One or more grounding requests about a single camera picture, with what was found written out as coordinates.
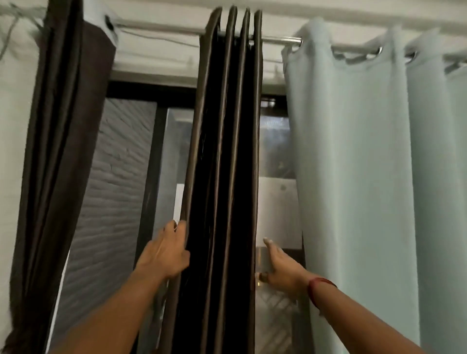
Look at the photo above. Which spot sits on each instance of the person's left hand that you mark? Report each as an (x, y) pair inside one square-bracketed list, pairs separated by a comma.
[(164, 255)]

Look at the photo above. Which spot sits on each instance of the person's right hand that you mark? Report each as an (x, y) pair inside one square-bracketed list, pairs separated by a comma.
[(288, 277)]

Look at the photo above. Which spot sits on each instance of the brown satin curtain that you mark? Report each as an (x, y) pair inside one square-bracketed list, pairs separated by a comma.
[(219, 182), (54, 146)]

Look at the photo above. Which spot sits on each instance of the pale green curtain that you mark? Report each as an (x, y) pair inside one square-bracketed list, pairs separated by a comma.
[(365, 182)]

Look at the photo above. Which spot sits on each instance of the person's left forearm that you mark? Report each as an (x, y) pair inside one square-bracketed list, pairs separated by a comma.
[(109, 321)]

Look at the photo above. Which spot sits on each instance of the person's right forearm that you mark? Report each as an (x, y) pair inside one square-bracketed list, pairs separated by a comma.
[(365, 328)]

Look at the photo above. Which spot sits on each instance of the white paper sheet with drawing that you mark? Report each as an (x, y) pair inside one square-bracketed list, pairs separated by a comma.
[(281, 211)]

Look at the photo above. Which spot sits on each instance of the metal curtain rod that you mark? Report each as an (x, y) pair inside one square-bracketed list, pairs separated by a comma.
[(277, 41)]

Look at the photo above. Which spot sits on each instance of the black window frame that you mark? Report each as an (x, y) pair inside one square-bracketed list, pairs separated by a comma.
[(153, 164)]

